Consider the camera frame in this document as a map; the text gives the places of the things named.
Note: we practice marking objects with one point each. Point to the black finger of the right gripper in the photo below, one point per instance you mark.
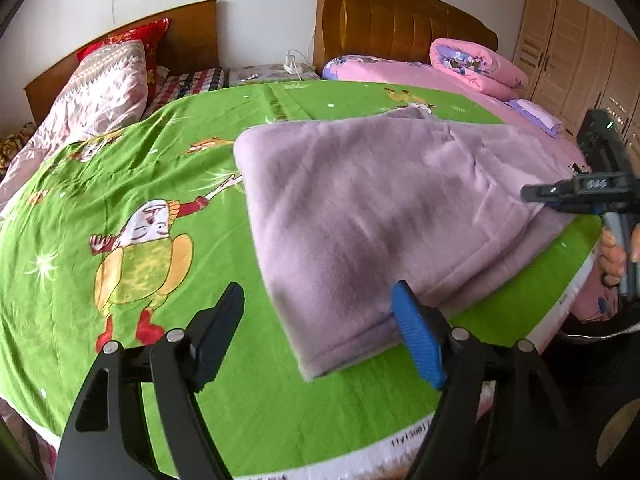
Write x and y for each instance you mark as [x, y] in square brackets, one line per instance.
[539, 194]

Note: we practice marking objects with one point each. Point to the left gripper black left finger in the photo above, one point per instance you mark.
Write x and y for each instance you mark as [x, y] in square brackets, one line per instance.
[106, 435]

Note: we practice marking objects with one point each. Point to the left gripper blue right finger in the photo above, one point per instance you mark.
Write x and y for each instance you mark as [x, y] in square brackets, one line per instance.
[498, 417]

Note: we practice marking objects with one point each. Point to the mauve fleece pants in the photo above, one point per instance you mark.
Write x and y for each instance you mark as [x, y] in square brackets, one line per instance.
[342, 210]

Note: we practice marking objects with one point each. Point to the right hand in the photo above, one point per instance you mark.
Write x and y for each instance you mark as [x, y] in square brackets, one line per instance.
[613, 259]

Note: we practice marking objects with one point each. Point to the folded purple white cloth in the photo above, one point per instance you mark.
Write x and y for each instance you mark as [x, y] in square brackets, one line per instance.
[538, 116]

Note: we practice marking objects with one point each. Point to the pink floral bed sheet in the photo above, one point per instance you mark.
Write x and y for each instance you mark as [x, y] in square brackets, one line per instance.
[595, 302]

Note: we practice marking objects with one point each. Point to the wooden louvred wardrobe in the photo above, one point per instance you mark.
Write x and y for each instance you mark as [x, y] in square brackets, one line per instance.
[576, 59]

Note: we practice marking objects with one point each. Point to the pink rolled quilt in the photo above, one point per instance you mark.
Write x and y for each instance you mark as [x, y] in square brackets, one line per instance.
[481, 68]

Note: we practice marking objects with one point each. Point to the green cartoon bed sheet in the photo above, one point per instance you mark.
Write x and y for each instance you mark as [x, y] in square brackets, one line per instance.
[126, 236]

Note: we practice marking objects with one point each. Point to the right padded wooden headboard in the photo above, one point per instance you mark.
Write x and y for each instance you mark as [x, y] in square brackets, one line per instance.
[401, 30]

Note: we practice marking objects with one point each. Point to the white power strip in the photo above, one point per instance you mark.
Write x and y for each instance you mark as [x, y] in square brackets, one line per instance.
[291, 66]

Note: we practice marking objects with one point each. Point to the nightstand with patterned cover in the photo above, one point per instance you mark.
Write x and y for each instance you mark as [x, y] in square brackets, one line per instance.
[259, 74]

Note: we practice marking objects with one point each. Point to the yellow brown blanket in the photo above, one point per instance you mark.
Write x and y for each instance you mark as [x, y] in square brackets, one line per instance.
[13, 144]

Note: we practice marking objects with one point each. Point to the pink patterned folded quilt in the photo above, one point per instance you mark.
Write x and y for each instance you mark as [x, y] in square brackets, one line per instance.
[107, 91]

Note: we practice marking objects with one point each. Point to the red plaid mattress sheet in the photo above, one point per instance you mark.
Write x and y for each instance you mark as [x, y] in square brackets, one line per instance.
[189, 84]

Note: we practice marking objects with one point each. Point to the left wooden headboard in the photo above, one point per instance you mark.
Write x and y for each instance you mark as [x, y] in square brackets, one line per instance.
[190, 44]

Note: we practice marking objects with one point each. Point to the red embroidered pillow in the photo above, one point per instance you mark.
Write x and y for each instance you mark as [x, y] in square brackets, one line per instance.
[150, 35]

